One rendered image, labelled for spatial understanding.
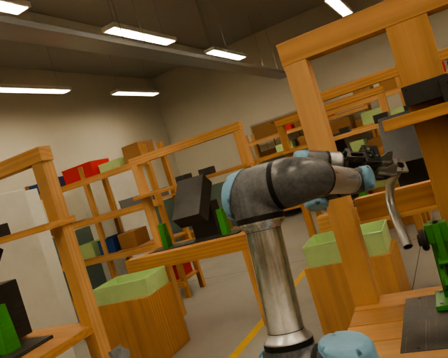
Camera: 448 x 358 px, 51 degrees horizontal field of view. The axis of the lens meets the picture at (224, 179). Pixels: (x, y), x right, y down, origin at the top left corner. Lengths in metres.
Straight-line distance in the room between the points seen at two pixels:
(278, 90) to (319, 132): 10.26
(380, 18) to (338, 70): 9.91
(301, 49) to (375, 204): 0.66
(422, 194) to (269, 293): 0.97
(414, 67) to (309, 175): 0.85
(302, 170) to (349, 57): 10.68
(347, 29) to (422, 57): 0.28
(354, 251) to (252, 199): 0.88
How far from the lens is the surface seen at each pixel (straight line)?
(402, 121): 1.69
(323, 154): 1.52
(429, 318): 1.68
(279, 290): 1.10
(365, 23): 1.84
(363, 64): 11.63
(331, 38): 1.85
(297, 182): 1.05
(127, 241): 7.08
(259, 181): 1.07
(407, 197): 1.92
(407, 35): 1.82
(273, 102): 12.13
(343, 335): 1.12
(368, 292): 1.94
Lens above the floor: 1.54
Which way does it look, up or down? 1 degrees down
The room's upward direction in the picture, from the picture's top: 17 degrees counter-clockwise
